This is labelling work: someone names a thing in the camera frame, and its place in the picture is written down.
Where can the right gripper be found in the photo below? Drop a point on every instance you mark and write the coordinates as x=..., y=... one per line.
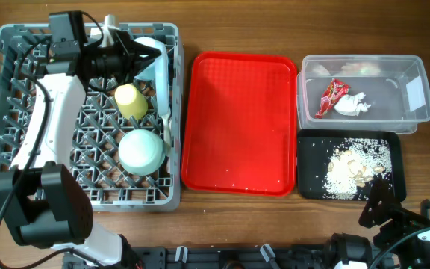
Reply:
x=405, y=224

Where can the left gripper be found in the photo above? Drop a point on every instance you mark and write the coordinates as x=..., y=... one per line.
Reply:
x=131, y=48

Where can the light blue plate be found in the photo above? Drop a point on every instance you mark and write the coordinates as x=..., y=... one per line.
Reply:
x=162, y=81

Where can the yellow plastic cup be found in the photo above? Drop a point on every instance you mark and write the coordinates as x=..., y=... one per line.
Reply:
x=131, y=102

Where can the white plastic spoon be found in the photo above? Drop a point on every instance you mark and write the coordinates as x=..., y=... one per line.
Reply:
x=166, y=133

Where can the green bowl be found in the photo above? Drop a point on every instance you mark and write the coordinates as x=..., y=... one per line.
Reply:
x=141, y=152

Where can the white tissue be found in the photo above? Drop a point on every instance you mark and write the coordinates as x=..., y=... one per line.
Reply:
x=352, y=105

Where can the red strawberry snack wrapper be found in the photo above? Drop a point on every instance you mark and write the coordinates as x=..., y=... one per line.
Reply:
x=334, y=92

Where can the light blue bowl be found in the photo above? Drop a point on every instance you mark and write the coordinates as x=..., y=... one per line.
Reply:
x=148, y=74

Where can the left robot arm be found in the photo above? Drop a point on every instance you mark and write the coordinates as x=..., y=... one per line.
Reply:
x=41, y=203

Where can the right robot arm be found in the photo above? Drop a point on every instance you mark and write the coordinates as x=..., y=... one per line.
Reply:
x=403, y=240

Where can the grey dishwasher rack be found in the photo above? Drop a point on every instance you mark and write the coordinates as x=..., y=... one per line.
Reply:
x=94, y=157

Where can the spilled rice pile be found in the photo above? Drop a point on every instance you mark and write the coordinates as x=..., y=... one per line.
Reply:
x=354, y=165

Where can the black tray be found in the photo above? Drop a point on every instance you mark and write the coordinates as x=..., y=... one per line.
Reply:
x=315, y=146

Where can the clear plastic bin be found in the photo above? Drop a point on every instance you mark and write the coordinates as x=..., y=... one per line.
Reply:
x=395, y=87

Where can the red plastic tray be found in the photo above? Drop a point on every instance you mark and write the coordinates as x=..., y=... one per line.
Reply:
x=240, y=131

